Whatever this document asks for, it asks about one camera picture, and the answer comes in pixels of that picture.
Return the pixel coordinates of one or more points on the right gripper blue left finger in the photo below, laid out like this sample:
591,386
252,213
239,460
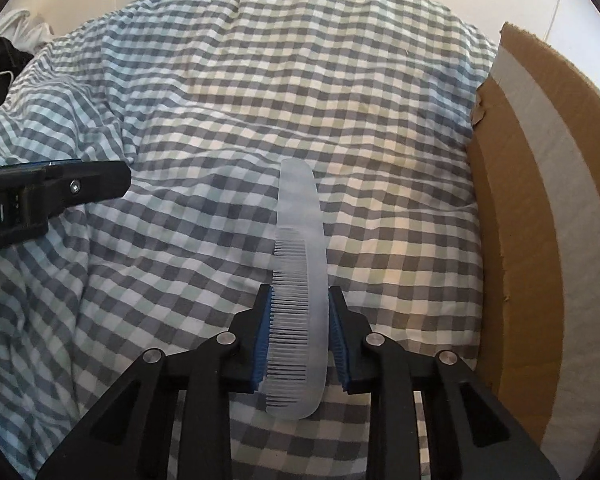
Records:
127,434

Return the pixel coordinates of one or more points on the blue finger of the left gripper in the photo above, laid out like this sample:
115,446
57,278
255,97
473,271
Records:
72,183

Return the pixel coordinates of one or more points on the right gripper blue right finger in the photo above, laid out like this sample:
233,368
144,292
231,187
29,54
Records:
470,435

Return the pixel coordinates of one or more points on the translucent white plastic comb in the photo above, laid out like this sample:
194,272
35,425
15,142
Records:
298,329

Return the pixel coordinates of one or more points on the grey checkered cloth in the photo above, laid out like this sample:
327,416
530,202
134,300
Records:
203,99

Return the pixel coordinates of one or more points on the white clothes pile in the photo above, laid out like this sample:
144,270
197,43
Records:
26,32

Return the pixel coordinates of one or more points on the cardboard box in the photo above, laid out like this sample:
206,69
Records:
535,161

